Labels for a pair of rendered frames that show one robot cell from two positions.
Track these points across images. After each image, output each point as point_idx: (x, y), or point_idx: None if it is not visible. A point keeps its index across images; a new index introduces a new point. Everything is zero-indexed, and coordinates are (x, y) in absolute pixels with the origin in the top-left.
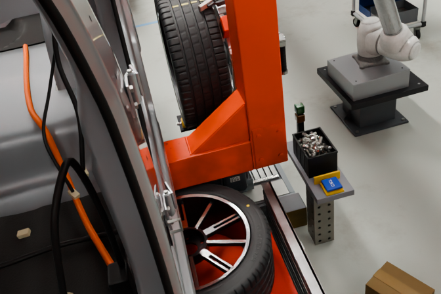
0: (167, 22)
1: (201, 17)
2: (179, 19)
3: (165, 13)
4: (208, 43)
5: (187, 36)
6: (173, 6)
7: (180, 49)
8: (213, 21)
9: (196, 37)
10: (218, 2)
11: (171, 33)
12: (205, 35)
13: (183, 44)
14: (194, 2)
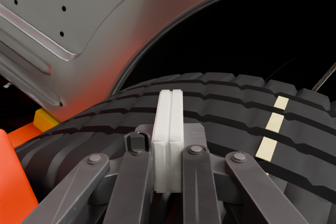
0: (213, 72)
1: (134, 124)
2: (197, 87)
3: (259, 78)
4: (35, 136)
5: (120, 96)
6: (281, 98)
7: (112, 95)
8: (59, 150)
9: (89, 111)
10: (88, 157)
11: (169, 76)
12: (63, 126)
13: (113, 95)
14: (257, 149)
